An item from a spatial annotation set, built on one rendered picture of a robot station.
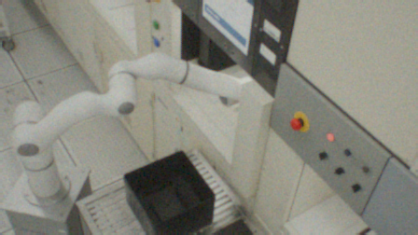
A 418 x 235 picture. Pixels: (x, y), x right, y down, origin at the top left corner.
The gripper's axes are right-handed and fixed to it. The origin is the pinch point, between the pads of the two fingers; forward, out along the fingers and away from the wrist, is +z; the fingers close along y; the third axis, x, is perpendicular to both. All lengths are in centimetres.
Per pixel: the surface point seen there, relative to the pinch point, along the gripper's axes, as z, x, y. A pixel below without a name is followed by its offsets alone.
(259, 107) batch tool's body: -35.2, 17.6, 25.0
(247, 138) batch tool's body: -35.4, -1.0, 21.5
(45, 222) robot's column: -106, -49, -17
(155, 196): -63, -43, -1
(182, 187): -51, -43, 2
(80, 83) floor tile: -37, -120, -169
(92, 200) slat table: -86, -44, -13
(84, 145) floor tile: -59, -120, -110
